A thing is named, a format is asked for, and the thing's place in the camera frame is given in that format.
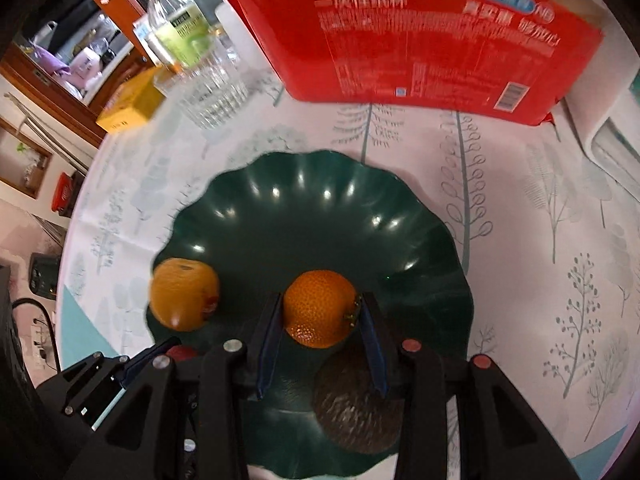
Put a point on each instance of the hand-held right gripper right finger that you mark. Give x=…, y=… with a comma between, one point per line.
x=374, y=350

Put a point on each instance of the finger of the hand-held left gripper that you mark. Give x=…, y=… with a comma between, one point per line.
x=142, y=361

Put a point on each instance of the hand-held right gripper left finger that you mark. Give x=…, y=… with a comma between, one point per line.
x=267, y=345

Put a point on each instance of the small mandarin orange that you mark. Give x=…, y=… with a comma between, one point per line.
x=320, y=305

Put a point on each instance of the large orange with sticker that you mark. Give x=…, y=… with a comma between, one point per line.
x=180, y=290

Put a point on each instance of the dark green scalloped dish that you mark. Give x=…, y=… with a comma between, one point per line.
x=300, y=220

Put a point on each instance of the dark brown avocado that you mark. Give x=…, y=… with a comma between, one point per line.
x=350, y=410

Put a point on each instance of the white power strip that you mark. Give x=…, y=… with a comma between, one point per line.
x=37, y=332

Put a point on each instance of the black electronic device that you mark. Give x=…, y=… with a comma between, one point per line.
x=44, y=275

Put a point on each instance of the tree print tablecloth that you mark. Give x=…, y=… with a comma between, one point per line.
x=525, y=260

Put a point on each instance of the red basket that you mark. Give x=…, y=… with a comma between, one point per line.
x=62, y=194

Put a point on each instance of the wooden framed picture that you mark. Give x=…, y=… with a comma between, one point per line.
x=20, y=160

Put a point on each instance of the yellow flat box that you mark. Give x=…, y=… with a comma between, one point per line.
x=127, y=107

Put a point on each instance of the clear glass tumbler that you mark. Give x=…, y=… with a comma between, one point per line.
x=210, y=95

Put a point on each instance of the brown wooden cabinet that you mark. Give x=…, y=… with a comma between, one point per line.
x=50, y=94

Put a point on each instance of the red paper cup package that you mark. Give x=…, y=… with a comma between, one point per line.
x=415, y=50

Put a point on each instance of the green label bottle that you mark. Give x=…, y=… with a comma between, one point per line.
x=180, y=30

